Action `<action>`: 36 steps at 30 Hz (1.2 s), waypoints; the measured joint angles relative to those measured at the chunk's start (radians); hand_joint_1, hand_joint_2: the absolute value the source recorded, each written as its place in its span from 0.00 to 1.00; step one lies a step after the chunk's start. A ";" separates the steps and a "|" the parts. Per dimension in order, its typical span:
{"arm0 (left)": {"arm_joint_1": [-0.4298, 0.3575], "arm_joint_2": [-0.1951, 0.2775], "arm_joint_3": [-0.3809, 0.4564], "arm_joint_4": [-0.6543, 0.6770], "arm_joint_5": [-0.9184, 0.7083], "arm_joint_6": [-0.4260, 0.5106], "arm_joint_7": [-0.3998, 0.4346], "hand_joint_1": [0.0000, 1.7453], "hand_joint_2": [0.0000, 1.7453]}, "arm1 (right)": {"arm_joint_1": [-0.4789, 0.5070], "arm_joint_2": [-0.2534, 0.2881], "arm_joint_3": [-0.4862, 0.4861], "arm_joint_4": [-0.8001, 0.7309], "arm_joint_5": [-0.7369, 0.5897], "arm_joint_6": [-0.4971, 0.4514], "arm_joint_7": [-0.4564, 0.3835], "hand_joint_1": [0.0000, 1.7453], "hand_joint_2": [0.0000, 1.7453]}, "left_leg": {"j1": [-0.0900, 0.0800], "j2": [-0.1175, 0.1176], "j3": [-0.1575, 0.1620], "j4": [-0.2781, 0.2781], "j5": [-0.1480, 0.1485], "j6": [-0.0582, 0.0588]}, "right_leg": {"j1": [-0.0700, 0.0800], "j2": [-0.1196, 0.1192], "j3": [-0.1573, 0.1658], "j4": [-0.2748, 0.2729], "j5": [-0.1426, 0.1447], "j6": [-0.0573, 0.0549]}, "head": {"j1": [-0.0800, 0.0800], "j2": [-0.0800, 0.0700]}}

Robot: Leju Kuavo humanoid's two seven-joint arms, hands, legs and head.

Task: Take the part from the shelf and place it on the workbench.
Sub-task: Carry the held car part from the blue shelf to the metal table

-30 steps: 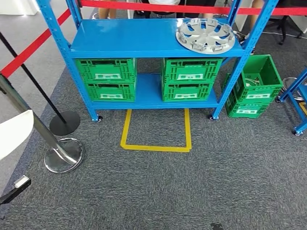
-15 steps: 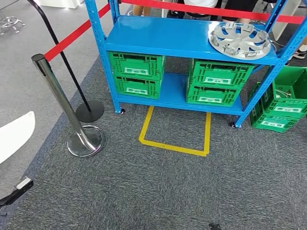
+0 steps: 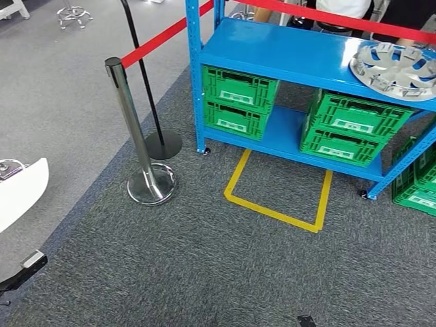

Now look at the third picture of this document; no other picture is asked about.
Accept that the white curved car part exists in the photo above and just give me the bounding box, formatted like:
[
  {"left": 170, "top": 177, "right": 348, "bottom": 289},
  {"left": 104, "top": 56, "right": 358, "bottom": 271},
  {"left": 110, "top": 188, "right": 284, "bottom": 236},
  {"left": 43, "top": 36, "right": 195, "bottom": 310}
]
[{"left": 0, "top": 157, "right": 50, "bottom": 234}]

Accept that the blue metal shelf rack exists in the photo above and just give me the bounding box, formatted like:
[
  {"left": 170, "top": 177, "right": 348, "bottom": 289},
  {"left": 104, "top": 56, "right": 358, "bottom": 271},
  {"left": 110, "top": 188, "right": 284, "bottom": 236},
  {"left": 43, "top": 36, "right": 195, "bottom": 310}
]
[{"left": 185, "top": 0, "right": 436, "bottom": 201}]

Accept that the black pole stand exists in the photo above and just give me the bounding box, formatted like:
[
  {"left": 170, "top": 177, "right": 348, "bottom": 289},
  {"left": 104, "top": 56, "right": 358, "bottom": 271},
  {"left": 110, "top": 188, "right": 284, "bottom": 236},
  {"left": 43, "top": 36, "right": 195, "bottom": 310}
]
[{"left": 118, "top": 0, "right": 183, "bottom": 161}]

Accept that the yellow floor tape outline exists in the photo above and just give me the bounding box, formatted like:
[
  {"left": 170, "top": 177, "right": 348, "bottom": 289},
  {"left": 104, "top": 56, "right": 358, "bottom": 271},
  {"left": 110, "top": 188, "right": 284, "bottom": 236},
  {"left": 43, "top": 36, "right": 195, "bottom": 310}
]
[{"left": 223, "top": 148, "right": 333, "bottom": 234}]

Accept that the red barrier belt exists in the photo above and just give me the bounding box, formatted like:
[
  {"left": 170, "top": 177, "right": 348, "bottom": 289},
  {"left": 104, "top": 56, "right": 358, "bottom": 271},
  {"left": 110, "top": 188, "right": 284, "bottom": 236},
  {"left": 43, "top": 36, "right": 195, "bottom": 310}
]
[
  {"left": 121, "top": 0, "right": 214, "bottom": 70},
  {"left": 235, "top": 0, "right": 436, "bottom": 45}
]

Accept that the chrome stool base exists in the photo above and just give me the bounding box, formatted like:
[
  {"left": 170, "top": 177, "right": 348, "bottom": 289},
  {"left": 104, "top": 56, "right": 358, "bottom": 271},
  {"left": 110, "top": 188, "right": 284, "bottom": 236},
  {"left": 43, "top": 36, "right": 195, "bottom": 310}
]
[
  {"left": 229, "top": 3, "right": 256, "bottom": 22},
  {"left": 56, "top": 4, "right": 94, "bottom": 31}
]

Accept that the person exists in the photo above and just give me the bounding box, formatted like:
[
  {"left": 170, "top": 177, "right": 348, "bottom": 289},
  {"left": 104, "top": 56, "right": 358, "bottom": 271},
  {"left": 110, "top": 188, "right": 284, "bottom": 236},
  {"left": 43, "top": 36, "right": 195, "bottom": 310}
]
[
  {"left": 253, "top": 5, "right": 285, "bottom": 25},
  {"left": 312, "top": 0, "right": 374, "bottom": 21},
  {"left": 372, "top": 0, "right": 436, "bottom": 48}
]

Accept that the silver wheel hubcap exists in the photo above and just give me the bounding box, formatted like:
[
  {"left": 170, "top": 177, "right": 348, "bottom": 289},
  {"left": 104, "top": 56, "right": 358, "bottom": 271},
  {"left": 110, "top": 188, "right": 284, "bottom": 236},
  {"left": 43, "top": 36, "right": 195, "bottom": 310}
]
[{"left": 349, "top": 41, "right": 436, "bottom": 102}]

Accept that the chrome floor stand base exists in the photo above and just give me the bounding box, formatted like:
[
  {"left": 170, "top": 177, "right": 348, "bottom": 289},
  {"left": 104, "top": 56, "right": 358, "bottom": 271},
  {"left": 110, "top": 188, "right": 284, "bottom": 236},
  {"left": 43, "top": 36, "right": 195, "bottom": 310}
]
[{"left": 0, "top": 159, "right": 31, "bottom": 183}]

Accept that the white furniture piece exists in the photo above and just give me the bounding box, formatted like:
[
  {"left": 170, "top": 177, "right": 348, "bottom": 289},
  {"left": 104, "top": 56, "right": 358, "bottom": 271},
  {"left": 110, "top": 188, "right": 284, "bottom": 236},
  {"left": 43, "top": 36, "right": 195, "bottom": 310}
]
[{"left": 0, "top": 0, "right": 31, "bottom": 21}]

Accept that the chrome stanchion post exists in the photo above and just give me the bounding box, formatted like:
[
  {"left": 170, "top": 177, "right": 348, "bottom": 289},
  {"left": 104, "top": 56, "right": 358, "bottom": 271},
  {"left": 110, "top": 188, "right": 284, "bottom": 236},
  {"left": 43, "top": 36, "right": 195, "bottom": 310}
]
[{"left": 104, "top": 57, "right": 178, "bottom": 208}]

